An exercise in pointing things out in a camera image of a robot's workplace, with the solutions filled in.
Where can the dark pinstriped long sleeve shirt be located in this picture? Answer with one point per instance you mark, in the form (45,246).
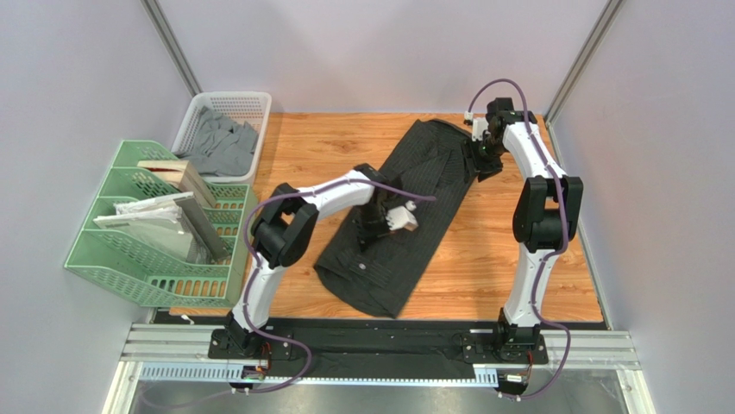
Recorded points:
(429,160)

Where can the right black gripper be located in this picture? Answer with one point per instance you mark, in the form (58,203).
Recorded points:
(479,163)

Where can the aluminium rail frame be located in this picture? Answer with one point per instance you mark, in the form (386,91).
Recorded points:
(164,368)

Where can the green file organizer rack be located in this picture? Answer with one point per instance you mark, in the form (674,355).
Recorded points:
(145,275)

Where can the white plastic basket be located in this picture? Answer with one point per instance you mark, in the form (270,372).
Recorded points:
(250,107)

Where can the grey shirt in basket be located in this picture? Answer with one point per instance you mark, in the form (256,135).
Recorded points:
(221,147)

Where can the wooden block in rack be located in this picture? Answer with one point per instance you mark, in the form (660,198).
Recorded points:
(182,175)

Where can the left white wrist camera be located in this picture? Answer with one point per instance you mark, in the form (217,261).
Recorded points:
(402,217)

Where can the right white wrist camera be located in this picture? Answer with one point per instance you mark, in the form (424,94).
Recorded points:
(478,124)

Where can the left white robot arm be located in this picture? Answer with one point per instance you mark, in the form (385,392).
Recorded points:
(281,228)

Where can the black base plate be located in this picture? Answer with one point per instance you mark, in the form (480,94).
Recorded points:
(373,349)

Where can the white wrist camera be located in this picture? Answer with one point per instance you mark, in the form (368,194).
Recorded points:
(478,124)
(402,217)

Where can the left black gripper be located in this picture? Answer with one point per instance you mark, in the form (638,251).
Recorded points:
(364,236)

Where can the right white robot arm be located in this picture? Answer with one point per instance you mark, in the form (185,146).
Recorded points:
(543,223)

